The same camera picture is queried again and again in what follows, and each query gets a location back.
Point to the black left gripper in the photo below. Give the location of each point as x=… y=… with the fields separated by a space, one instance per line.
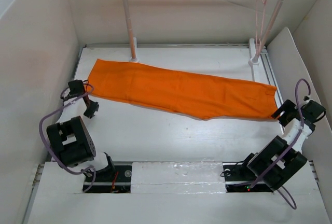
x=95 y=107

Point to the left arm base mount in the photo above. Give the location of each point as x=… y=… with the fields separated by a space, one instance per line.
x=117 y=181

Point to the pink wire hanger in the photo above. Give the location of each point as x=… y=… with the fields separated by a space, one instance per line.
x=259 y=23

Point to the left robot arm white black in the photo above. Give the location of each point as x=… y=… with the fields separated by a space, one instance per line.
x=70 y=143

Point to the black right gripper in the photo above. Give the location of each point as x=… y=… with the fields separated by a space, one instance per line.
x=288 y=106

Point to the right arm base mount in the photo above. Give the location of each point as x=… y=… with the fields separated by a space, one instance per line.
x=238 y=179

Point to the orange trousers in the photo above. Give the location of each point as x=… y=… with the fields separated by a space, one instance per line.
x=197 y=95

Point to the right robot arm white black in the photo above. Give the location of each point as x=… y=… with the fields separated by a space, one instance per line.
x=282 y=158

